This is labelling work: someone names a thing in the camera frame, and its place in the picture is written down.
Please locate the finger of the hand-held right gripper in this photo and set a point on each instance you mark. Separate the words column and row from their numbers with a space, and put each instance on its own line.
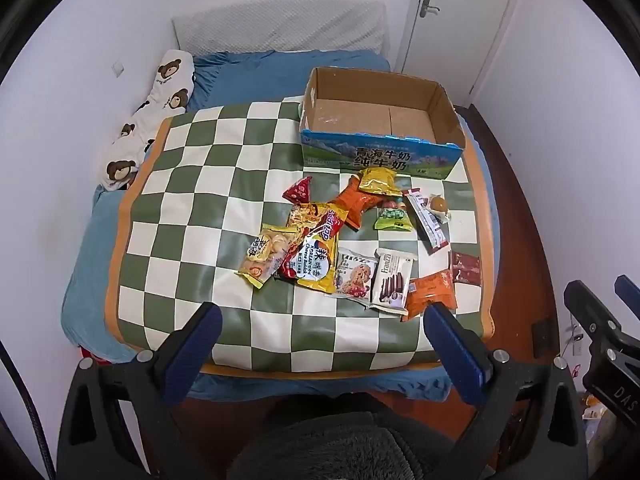
column 590, row 305
column 631, row 295

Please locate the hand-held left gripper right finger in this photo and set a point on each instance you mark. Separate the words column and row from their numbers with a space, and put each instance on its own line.
column 450, row 346

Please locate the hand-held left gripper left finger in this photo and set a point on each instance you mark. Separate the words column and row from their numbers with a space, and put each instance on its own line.
column 200, row 341

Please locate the white chocolate stick packet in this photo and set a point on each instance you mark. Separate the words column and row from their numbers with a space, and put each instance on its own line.
column 392, row 280

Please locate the yellow round cake packet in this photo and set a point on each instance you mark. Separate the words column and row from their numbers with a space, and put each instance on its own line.
column 265, row 255

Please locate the white cookie packet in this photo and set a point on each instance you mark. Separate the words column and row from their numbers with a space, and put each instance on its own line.
column 352, row 275

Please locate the long white red packet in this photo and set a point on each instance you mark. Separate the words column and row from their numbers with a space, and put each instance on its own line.
column 425, row 222

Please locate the green colourful snack packet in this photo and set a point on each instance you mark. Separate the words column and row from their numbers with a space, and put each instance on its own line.
column 395, row 219

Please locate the large yellow noodle packet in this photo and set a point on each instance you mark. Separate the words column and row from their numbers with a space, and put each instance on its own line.
column 320, row 255

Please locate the orange snack packet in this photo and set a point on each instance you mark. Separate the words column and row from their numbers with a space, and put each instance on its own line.
column 430, row 287
column 352, row 205

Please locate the yellow snack packet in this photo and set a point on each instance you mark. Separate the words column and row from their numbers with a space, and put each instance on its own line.
column 380, row 182

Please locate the small red snack packet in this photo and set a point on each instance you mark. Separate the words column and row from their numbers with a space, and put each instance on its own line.
column 299, row 190

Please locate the cardboard box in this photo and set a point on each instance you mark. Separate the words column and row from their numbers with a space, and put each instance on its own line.
column 360, row 115

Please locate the dark red snack packet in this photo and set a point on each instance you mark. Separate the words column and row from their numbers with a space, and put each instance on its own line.
column 465, row 267

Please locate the grey fluffy clothing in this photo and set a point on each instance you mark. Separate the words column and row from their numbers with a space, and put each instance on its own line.
column 350, row 445

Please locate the green white checkered mat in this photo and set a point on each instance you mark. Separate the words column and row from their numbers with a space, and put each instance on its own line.
column 200, row 200

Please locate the brown egg packet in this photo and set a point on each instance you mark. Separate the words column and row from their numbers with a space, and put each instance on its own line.
column 440, row 205

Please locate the white bear print pillow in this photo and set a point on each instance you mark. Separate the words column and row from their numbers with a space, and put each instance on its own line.
column 165, row 95

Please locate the blue bed sheet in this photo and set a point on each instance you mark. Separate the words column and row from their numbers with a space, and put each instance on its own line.
column 280, row 75

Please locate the white door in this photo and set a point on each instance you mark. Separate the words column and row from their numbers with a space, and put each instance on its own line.
column 465, row 25

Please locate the white textured pillow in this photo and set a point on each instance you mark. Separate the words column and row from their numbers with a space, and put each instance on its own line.
column 280, row 27

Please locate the white wall switch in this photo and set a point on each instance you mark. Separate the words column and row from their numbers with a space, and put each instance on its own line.
column 118, row 70

